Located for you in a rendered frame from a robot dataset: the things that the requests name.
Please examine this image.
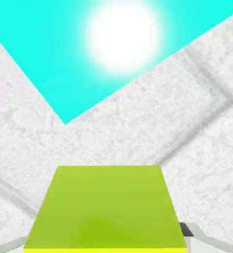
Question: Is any small lime green cube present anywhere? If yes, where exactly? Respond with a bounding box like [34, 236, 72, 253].
[23, 165, 188, 253]

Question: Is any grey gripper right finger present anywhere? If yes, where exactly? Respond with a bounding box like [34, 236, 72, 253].
[179, 222, 233, 253]

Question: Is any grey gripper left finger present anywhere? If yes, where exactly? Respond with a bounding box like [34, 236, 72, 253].
[0, 235, 28, 253]

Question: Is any large cyan box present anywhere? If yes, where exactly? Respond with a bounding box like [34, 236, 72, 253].
[0, 0, 233, 126]

